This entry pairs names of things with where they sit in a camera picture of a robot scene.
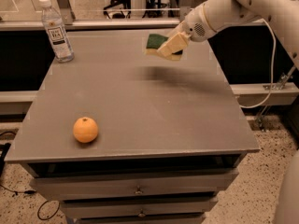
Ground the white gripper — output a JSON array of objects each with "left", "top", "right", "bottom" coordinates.
[{"left": 157, "top": 5, "right": 216, "bottom": 57}]

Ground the green and yellow sponge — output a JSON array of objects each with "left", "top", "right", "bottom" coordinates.
[{"left": 145, "top": 34, "right": 183, "bottom": 61}]

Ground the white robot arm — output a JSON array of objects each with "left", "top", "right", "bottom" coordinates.
[{"left": 158, "top": 0, "right": 299, "bottom": 68}]

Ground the grey drawer cabinet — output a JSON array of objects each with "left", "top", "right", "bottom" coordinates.
[{"left": 6, "top": 30, "right": 259, "bottom": 224}]

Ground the clear plastic water bottle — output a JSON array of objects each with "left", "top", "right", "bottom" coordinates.
[{"left": 39, "top": 0, "right": 74, "bottom": 63}]

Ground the orange fruit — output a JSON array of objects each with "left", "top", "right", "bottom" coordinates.
[{"left": 73, "top": 117, "right": 99, "bottom": 144}]

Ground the lower grey drawer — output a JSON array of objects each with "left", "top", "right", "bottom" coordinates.
[{"left": 61, "top": 197, "right": 218, "bottom": 218}]

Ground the grey drawer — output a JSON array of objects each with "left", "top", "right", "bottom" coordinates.
[
  {"left": 61, "top": 197, "right": 218, "bottom": 218},
  {"left": 30, "top": 168, "right": 238, "bottom": 201}
]

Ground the upper grey drawer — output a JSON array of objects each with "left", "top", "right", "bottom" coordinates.
[{"left": 30, "top": 168, "right": 238, "bottom": 201}]

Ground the metal railing frame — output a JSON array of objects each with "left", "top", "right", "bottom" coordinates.
[{"left": 0, "top": 0, "right": 269, "bottom": 32}]

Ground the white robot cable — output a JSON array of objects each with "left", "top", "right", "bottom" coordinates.
[{"left": 238, "top": 18, "right": 278, "bottom": 110}]

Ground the metal floor bracket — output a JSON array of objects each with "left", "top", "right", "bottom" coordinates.
[{"left": 255, "top": 65, "right": 299, "bottom": 132}]

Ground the black floor cable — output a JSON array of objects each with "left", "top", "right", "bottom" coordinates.
[{"left": 0, "top": 131, "right": 61, "bottom": 221}]

